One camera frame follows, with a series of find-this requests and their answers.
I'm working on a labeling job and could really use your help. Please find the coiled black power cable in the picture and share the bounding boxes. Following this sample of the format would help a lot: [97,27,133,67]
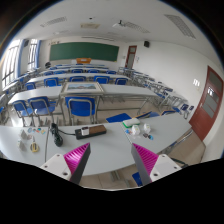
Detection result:
[49,122,77,148]

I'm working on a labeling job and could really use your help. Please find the black brown power strip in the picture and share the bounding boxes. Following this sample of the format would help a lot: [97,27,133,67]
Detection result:
[75,125,107,140]

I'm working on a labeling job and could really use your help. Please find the red brown far door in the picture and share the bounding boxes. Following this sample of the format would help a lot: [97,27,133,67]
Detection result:
[125,45,137,69]

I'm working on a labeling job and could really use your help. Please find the classroom window left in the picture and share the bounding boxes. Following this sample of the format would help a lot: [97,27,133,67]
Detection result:
[2,40,21,87]

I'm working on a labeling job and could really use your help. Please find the green chalkboard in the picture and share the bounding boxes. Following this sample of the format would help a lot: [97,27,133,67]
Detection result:
[50,42,119,62]

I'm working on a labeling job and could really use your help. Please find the ceiling projector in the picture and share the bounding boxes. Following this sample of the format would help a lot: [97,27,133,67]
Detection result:
[112,20,126,28]

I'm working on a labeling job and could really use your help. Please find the orange teacher desk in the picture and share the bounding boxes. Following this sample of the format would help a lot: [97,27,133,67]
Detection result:
[76,58,91,64]

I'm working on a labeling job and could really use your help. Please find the blue chair front left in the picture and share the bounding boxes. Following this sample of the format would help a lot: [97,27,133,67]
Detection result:
[28,96,56,122]

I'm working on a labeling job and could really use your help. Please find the white charger plug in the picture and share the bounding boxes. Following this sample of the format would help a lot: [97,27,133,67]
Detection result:
[81,126,89,136]

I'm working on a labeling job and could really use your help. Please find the white green box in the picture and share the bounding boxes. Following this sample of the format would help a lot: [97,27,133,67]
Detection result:
[122,118,140,128]

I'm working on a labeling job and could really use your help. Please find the framed landscape picture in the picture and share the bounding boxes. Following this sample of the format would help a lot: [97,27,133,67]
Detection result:
[62,82,103,94]

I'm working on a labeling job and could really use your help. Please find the clear plastic bag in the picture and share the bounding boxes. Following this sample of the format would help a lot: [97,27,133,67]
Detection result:
[131,125,140,136]

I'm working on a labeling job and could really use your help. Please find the small white bottle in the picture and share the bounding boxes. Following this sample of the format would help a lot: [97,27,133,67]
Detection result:
[143,123,151,134]

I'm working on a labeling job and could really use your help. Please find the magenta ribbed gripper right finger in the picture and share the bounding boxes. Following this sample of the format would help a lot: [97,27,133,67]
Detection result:
[131,143,158,185]

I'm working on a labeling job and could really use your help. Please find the wall speaker black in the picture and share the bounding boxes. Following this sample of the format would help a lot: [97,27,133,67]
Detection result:
[144,41,150,48]

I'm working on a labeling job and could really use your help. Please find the blue folded chair seat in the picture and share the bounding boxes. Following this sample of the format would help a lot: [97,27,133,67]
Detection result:
[106,113,130,123]

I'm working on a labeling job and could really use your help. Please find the blue chair far left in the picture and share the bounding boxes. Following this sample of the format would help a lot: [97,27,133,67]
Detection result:
[13,100,34,124]

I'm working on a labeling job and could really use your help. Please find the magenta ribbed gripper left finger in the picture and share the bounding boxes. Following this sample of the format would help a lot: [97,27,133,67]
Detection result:
[64,143,91,184]

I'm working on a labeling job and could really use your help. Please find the blue chair front centre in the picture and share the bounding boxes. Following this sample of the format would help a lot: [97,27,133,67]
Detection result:
[65,96,95,123]

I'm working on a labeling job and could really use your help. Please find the blue chair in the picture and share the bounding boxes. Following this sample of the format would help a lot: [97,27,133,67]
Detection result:
[65,96,95,123]
[13,100,34,124]
[28,96,56,122]

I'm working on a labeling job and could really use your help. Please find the grey desk second row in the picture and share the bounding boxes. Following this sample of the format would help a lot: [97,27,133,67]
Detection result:
[8,82,158,111]

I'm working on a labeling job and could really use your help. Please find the red brown side door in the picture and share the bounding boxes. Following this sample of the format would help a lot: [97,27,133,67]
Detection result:
[189,67,224,141]

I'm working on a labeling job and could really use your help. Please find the yellow tape roll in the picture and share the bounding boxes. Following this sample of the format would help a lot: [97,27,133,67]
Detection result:
[30,142,39,153]

